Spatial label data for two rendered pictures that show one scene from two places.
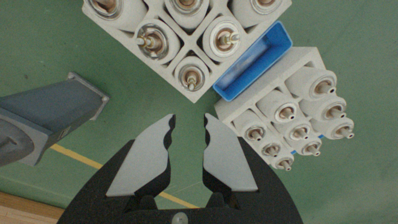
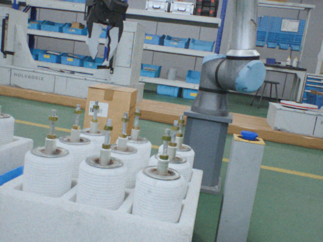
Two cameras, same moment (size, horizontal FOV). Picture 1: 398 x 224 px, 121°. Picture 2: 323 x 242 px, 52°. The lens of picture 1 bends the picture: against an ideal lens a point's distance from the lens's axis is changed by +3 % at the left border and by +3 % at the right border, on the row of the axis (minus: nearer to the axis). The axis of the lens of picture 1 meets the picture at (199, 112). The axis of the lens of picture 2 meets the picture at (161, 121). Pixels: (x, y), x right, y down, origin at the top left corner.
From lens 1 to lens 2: 0.85 m
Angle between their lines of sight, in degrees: 59
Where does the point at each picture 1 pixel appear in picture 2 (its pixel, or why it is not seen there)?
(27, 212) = not seen: hidden behind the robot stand
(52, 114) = (195, 132)
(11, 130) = (202, 110)
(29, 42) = (263, 204)
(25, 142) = (193, 108)
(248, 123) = (8, 122)
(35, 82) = not seen: hidden behind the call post
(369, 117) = not seen: outside the picture
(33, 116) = (201, 124)
